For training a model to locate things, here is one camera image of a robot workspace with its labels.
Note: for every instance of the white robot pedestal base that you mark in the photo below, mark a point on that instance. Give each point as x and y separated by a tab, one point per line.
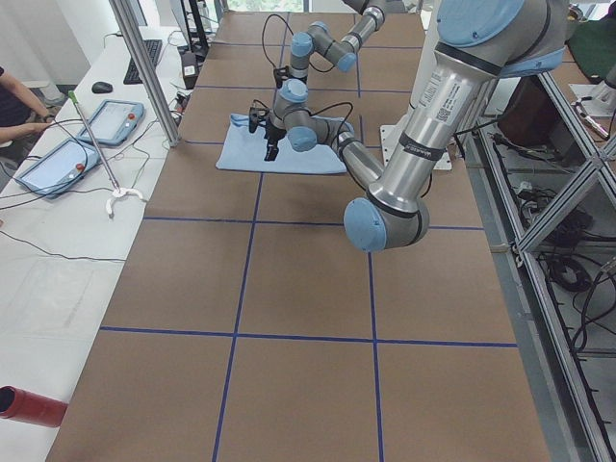
446	82

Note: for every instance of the seated person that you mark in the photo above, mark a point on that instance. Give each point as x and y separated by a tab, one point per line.
23	114

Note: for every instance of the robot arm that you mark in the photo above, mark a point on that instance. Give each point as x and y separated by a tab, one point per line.
478	42
341	53

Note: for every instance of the black power adapter box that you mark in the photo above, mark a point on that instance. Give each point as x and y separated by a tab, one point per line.
190	69

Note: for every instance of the blue teach pendant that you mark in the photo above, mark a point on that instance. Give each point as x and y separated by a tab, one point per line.
59	169
114	120

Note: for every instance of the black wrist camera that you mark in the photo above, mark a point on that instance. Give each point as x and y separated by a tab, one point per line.
281	75
258	115

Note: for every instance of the reacher grabber stick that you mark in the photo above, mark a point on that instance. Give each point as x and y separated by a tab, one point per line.
118	191

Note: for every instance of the light blue t-shirt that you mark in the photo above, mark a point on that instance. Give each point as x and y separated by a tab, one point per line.
298	153

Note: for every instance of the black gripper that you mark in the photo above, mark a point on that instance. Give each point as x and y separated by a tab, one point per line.
274	134

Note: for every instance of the black computer mouse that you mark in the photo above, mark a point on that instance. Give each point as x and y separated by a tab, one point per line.
101	87

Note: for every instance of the blue teach pendant far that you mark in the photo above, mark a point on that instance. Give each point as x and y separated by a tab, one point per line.
114	120

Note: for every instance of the red cylinder bottle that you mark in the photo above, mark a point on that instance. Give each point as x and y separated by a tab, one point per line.
30	408

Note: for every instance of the aluminium frame post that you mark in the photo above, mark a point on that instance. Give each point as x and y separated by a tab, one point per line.
130	29

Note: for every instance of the blue teach pendant near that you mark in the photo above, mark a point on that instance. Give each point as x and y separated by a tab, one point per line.
59	169

